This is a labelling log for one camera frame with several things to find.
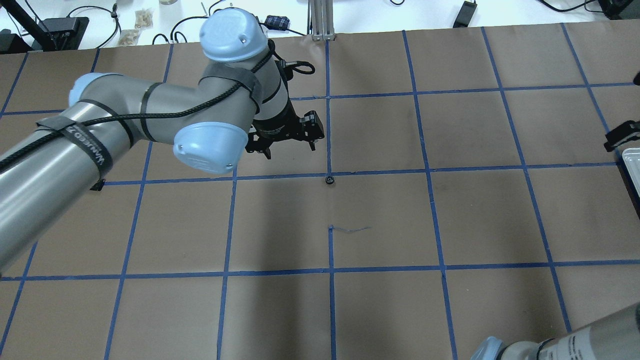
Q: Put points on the grey metal tray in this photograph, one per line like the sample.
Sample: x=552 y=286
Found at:
x=631 y=161

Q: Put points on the black rectangular brake pad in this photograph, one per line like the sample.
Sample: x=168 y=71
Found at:
x=98 y=186

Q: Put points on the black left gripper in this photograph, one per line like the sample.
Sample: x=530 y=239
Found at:
x=275 y=129

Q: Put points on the bag of small parts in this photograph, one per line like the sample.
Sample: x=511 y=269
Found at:
x=143 y=19
x=128 y=37

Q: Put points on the aluminium frame post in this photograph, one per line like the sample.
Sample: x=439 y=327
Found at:
x=320 y=16

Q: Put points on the black power adapter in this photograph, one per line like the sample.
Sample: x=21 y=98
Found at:
x=465 y=14

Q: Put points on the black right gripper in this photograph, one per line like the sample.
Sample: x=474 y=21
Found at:
x=621 y=135

